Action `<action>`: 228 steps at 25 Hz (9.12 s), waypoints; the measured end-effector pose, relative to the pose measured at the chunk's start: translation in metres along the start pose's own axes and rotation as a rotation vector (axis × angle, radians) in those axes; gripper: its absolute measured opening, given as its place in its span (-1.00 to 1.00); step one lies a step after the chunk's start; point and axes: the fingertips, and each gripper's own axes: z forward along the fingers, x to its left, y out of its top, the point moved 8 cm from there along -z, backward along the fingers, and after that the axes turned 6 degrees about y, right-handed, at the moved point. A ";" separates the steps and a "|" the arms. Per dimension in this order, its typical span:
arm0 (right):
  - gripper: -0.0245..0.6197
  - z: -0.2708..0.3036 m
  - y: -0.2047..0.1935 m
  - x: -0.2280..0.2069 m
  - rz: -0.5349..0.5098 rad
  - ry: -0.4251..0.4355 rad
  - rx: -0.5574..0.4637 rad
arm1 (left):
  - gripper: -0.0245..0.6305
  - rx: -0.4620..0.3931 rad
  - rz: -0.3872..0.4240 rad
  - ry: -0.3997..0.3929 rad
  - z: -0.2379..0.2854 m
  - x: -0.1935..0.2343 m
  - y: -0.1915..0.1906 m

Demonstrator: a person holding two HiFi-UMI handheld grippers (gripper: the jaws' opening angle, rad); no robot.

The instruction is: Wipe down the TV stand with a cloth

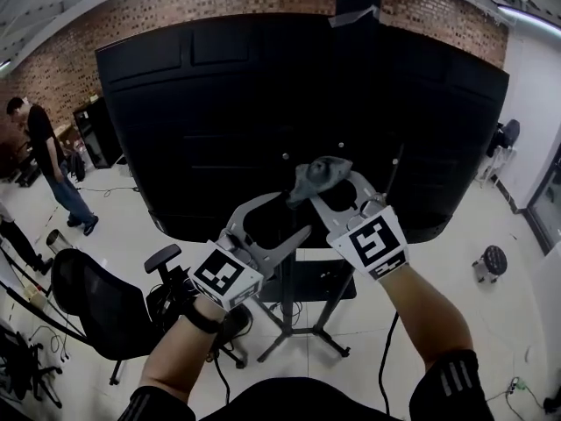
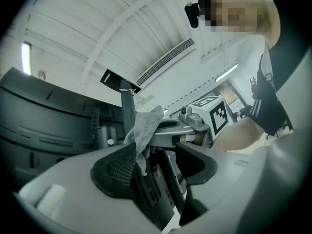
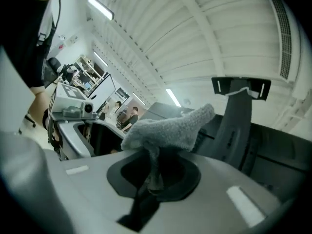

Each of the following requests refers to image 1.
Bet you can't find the large black television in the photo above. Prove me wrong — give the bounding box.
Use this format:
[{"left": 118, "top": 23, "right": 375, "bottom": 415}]
[{"left": 95, "top": 13, "right": 512, "bottom": 249}]

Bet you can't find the dark glass door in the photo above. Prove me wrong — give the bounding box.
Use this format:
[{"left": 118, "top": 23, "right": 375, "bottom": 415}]
[{"left": 525, "top": 138, "right": 561, "bottom": 258}]

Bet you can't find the grey cloth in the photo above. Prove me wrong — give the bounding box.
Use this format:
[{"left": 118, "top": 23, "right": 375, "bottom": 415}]
[{"left": 286, "top": 155, "right": 355, "bottom": 210}]

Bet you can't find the person's black shirt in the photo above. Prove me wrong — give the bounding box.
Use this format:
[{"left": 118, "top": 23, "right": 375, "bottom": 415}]
[{"left": 117, "top": 348, "right": 490, "bottom": 421}]

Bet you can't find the spare hand-held gripper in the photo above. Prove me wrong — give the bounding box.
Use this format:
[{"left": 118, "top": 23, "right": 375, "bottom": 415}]
[{"left": 146, "top": 263, "right": 198, "bottom": 324}]

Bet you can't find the grey tape strip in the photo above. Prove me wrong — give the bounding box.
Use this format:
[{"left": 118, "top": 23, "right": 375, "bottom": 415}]
[{"left": 328, "top": 4, "right": 380, "bottom": 28}]

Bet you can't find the black backpack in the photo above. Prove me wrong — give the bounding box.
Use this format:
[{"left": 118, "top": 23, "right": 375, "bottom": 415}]
[{"left": 67, "top": 151, "right": 87, "bottom": 182}]

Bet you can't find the cardboard box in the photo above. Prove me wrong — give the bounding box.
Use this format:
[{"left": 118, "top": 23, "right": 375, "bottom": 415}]
[{"left": 54, "top": 125, "right": 82, "bottom": 148}]

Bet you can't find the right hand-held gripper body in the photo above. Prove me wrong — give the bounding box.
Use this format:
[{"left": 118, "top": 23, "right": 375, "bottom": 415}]
[{"left": 326, "top": 193, "right": 412, "bottom": 283}]

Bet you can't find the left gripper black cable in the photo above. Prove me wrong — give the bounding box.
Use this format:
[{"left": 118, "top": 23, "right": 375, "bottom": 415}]
[{"left": 212, "top": 344, "right": 232, "bottom": 405}]

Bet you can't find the black wristband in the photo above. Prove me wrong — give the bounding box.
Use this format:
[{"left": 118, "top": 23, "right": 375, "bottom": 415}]
[{"left": 177, "top": 304, "right": 227, "bottom": 335}]

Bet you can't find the round black stool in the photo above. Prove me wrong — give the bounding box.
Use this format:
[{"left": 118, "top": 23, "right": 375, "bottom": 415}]
[{"left": 472, "top": 244, "right": 508, "bottom": 284}]

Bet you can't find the black metal rail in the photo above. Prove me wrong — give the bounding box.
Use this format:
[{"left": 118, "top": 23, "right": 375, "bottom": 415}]
[{"left": 0, "top": 243, "right": 87, "bottom": 339}]

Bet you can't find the black mesh office chair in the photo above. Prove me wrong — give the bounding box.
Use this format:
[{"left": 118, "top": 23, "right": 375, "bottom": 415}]
[{"left": 50, "top": 243, "right": 251, "bottom": 386}]

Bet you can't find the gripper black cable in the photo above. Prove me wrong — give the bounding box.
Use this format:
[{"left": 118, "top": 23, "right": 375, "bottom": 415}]
[
  {"left": 378, "top": 311, "right": 401, "bottom": 416},
  {"left": 212, "top": 344, "right": 232, "bottom": 405}
]

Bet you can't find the black floor cable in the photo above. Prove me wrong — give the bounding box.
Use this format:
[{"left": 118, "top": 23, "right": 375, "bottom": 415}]
[{"left": 78, "top": 184, "right": 139, "bottom": 199}]

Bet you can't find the black cabinet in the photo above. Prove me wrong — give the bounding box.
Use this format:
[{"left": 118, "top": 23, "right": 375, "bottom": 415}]
[{"left": 72, "top": 96, "right": 124, "bottom": 170}]

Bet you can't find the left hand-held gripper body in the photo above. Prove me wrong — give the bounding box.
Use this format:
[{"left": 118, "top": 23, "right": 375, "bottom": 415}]
[{"left": 186, "top": 229, "right": 273, "bottom": 312}]

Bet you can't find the person's left forearm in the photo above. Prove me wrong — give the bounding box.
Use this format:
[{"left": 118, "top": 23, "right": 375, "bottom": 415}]
[{"left": 138, "top": 298, "right": 227, "bottom": 401}]

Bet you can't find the person's right forearm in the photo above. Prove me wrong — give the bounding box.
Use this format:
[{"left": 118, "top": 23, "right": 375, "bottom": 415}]
[{"left": 379, "top": 263, "right": 472, "bottom": 370}]

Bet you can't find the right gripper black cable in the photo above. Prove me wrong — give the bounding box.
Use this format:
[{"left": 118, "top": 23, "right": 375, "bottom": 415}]
[{"left": 378, "top": 311, "right": 401, "bottom": 416}]

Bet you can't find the black swivel chair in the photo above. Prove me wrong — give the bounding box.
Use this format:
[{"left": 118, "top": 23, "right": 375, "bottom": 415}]
[{"left": 0, "top": 322, "right": 63, "bottom": 410}]

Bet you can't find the white rack with dark jackets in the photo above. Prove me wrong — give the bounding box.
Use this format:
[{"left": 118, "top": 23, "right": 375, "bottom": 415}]
[{"left": 475, "top": 118, "right": 522, "bottom": 190}]

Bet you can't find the metal bin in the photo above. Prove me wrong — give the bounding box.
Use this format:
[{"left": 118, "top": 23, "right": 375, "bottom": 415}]
[{"left": 46, "top": 229, "right": 74, "bottom": 253}]

